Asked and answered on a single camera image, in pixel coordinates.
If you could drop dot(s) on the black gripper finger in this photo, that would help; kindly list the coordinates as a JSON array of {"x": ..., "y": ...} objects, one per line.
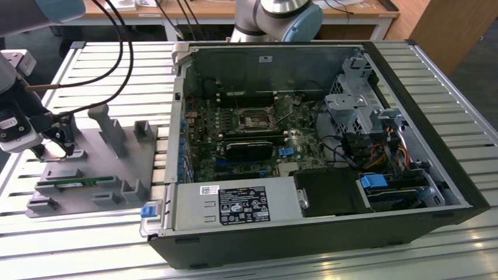
[
  {"x": 39, "y": 151},
  {"x": 69, "y": 131}
]

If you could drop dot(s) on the CPU socket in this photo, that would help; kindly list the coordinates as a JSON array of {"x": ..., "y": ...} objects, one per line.
[{"x": 254, "y": 118}]

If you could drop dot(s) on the grey parts rack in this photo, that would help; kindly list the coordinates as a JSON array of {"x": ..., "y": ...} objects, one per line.
[{"x": 100, "y": 163}]

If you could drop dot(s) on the green RAM stick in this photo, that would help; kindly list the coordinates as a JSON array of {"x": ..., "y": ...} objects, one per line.
[{"x": 89, "y": 181}]

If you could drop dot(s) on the blue case latch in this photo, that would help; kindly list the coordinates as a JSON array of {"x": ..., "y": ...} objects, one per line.
[{"x": 147, "y": 211}]

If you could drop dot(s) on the silver power supply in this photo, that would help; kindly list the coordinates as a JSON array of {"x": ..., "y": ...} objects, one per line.
[{"x": 193, "y": 204}]

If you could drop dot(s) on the metal locking lever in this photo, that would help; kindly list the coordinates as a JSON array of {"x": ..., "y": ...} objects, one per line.
[{"x": 283, "y": 117}]

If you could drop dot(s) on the blue board connector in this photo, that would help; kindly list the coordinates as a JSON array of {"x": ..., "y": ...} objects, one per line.
[{"x": 286, "y": 152}]

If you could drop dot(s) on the small silver heatsink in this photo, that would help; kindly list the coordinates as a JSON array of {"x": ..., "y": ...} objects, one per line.
[{"x": 288, "y": 169}]

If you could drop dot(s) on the green motherboard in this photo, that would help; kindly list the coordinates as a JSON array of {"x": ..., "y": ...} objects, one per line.
[{"x": 303, "y": 146}]

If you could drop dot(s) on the black PC case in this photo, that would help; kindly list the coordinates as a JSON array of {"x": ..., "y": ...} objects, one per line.
[{"x": 272, "y": 248}]

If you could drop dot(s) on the silver disk bay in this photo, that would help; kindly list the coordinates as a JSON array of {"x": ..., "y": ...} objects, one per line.
[{"x": 346, "y": 113}]

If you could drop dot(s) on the blue disk carrier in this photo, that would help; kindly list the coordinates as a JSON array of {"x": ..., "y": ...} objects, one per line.
[{"x": 372, "y": 182}]

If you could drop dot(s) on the wooden cabinet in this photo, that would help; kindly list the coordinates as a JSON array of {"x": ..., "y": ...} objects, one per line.
[{"x": 447, "y": 29}]

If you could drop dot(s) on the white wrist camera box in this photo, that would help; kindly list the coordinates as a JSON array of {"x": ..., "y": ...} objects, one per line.
[{"x": 15, "y": 137}]

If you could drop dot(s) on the grey camera box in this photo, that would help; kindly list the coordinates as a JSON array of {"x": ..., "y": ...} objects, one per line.
[{"x": 21, "y": 61}]

